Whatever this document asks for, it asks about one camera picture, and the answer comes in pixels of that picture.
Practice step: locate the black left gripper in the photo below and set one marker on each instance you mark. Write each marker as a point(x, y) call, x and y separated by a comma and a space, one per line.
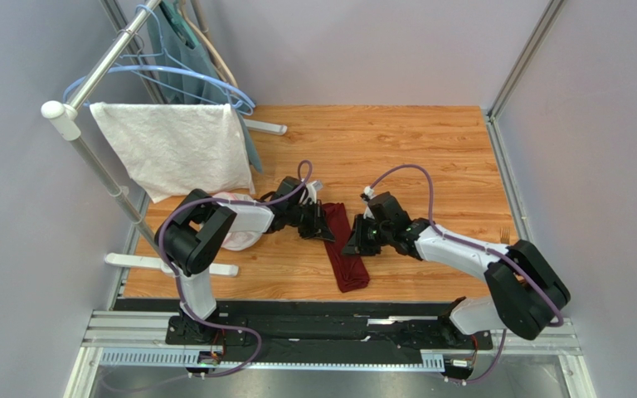
point(318, 227)

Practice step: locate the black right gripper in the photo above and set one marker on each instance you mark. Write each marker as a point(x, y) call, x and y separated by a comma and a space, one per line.
point(363, 236)

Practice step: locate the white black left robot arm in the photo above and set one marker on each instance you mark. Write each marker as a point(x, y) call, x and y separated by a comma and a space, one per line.
point(190, 239)

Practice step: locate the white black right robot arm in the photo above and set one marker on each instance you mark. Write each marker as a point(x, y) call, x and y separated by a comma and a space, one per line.
point(525, 293)

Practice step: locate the white mesh laundry bag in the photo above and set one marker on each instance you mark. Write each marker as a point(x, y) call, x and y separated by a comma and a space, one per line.
point(239, 240)

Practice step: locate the white towel on rack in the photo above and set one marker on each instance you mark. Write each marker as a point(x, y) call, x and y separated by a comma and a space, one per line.
point(170, 150)

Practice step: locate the beige wooden hanger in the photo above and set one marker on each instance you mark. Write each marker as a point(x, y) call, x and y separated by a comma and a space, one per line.
point(192, 13)

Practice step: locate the teal garment on hanger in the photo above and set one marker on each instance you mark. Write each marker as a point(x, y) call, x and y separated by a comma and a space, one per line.
point(174, 45)

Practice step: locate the metal clothes drying rack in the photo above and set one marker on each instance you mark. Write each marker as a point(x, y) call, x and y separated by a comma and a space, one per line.
point(130, 53)

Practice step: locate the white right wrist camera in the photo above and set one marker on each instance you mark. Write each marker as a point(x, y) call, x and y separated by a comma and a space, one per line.
point(367, 194)

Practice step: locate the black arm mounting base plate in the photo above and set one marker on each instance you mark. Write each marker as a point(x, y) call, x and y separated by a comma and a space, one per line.
point(315, 333)

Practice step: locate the wooden handled fork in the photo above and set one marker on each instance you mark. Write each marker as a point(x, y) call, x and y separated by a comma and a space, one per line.
point(505, 236)

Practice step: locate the aluminium frame rail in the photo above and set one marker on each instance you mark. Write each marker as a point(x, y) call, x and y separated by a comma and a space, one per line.
point(120, 351)

